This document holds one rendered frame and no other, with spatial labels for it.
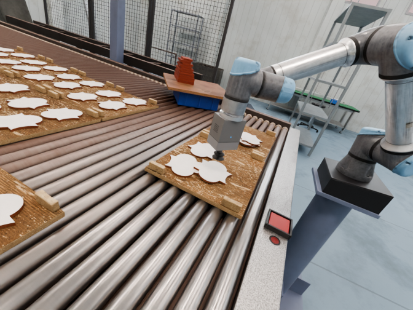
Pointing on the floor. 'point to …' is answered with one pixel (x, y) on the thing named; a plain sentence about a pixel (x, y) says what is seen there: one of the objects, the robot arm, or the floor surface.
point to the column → (311, 240)
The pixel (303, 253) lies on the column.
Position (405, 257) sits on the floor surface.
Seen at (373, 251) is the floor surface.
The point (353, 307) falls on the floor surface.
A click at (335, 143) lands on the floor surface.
